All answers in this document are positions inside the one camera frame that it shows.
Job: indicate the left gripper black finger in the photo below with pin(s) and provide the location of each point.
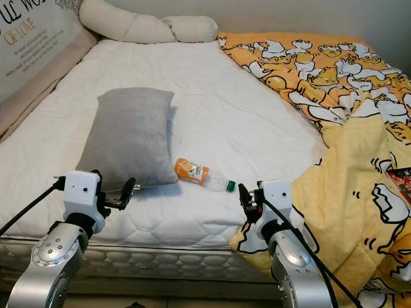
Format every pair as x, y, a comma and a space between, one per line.
128, 185

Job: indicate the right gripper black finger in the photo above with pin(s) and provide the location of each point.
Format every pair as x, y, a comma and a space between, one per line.
258, 188
246, 200

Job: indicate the orange juice plastic bottle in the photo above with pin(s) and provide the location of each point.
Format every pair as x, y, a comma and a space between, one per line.
192, 171

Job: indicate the dark red cover book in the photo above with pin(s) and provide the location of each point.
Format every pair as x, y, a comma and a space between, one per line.
403, 183

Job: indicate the white quilted mattress pad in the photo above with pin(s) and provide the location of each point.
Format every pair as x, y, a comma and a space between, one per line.
231, 115

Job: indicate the cream quilted mattress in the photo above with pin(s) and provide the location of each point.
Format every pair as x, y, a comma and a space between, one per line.
167, 260

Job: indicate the yellow cartoon print duvet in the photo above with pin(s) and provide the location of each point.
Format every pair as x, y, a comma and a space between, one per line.
347, 192

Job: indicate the beige padded headboard cushion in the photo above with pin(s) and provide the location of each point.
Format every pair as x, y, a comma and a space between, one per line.
38, 90

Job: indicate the beige long bolster pillow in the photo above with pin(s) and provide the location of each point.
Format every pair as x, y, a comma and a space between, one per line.
128, 25

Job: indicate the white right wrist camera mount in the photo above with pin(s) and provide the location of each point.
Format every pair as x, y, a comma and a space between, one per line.
277, 196

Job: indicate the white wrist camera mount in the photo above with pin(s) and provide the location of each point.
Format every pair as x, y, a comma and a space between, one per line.
277, 196
82, 192

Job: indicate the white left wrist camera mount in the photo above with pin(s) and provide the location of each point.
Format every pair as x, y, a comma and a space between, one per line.
82, 192

